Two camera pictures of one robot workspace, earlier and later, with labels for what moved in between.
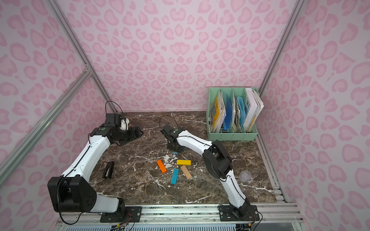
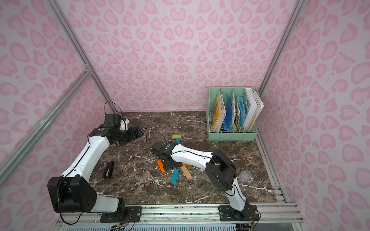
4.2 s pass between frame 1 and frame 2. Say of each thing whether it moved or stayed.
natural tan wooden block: stayed
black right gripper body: moved
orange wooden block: stayed
